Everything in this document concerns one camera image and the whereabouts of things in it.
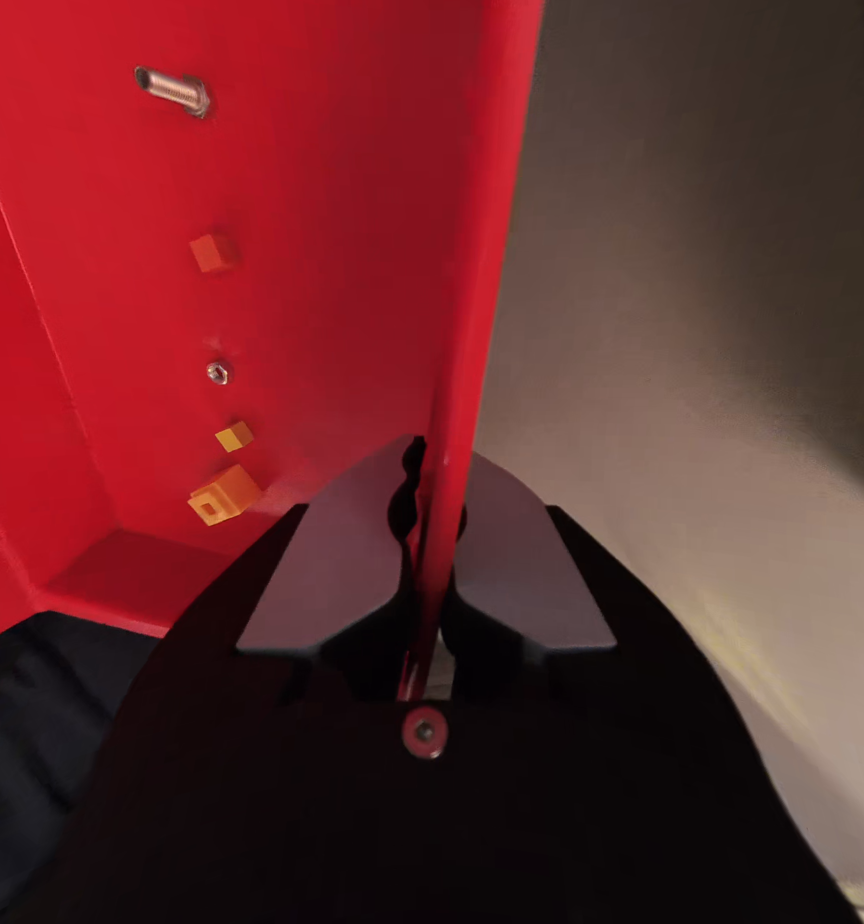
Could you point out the yellow cube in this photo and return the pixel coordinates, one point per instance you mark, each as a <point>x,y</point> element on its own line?
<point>235,436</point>

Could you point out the small metal nut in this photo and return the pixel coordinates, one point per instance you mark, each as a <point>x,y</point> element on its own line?
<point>210,373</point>

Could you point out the orange cube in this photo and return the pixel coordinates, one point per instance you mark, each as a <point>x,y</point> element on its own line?
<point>227,488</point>

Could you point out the red cube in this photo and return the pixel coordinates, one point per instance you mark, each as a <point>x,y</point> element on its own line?
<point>213,253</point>

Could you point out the small metal screw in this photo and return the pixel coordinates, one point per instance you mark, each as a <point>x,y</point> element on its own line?
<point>172,91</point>

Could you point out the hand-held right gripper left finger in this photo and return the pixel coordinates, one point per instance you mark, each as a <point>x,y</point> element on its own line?
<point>324,578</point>

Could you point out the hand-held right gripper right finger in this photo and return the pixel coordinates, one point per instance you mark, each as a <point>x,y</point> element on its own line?
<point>540,585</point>

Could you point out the red plastic bin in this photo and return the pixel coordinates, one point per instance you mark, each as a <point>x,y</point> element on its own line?
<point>346,173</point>

